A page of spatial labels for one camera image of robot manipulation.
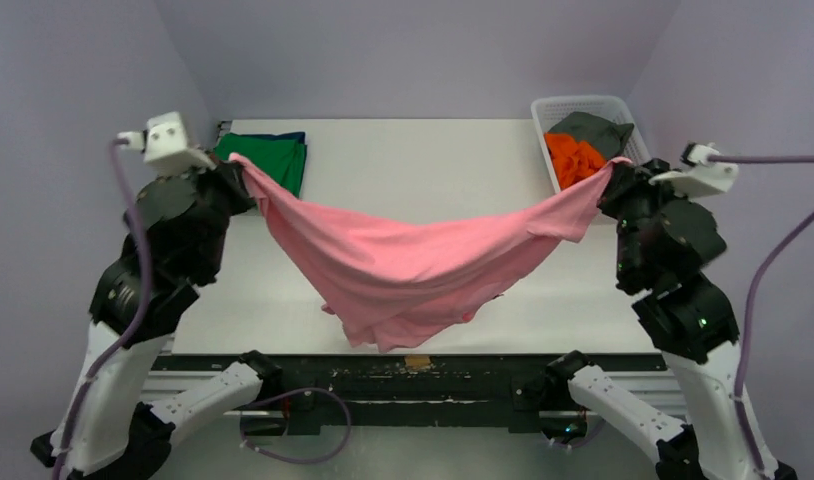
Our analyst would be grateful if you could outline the pink t-shirt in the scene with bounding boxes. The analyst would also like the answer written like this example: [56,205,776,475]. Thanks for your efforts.
[230,153,630,353]

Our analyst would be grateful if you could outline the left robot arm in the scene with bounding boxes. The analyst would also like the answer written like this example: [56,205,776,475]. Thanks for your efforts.
[31,162,282,479]

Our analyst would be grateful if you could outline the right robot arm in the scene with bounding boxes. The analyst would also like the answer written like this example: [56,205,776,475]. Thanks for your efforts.
[511,159,796,479]

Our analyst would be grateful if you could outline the dark grey t-shirt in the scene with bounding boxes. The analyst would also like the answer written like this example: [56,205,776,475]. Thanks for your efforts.
[548,111,635,160]

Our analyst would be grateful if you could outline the orange t-shirt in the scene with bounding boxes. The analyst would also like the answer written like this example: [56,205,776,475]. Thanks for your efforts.
[543,132,607,190]

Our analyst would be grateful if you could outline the green folded t-shirt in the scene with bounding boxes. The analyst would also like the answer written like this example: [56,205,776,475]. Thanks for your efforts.
[213,133,308,197]

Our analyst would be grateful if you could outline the dark blue folded t-shirt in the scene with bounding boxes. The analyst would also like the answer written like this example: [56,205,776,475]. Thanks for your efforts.
[248,131,306,145]

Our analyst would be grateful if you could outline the white plastic basket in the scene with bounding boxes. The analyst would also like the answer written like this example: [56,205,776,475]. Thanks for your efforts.
[530,94,651,194]

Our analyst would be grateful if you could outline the brown tape piece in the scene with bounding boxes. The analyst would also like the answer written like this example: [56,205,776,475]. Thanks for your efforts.
[404,355,433,371]

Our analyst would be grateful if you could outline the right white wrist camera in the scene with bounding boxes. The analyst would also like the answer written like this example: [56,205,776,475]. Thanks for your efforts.
[648,142,739,198]

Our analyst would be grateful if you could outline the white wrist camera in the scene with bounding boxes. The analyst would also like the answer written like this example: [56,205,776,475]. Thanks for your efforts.
[116,111,216,177]
[648,142,739,198]

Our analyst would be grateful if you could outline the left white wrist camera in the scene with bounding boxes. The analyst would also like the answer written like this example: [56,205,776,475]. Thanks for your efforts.
[116,111,216,177]

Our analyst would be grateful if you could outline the aluminium frame rail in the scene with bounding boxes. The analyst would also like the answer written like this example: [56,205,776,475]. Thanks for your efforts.
[140,369,686,416]

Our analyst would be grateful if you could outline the black mounting base rail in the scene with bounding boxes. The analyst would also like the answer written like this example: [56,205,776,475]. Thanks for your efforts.
[151,354,667,435]

